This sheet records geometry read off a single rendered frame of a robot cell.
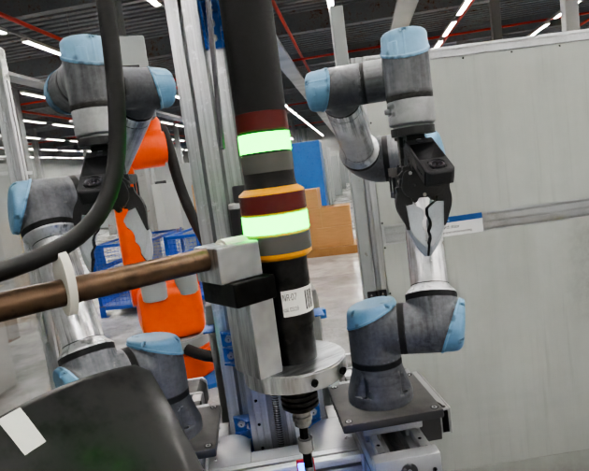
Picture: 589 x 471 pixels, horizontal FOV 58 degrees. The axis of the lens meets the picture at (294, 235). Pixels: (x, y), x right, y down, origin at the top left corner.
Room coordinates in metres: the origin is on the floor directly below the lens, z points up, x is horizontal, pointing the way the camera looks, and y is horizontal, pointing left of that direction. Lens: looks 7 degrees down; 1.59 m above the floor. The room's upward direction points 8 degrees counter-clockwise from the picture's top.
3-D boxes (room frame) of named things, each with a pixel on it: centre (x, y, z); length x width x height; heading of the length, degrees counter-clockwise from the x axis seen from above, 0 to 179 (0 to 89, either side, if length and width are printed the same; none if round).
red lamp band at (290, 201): (0.35, 0.01, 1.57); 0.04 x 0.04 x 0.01
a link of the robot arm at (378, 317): (1.19, -0.16, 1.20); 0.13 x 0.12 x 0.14; 77
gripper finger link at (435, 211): (0.89, -0.23, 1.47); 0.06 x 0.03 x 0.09; 4
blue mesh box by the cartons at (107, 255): (7.50, 2.19, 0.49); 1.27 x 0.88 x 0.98; 172
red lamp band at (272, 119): (0.35, 0.01, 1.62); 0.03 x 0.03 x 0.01
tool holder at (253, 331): (0.34, 0.02, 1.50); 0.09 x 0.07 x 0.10; 128
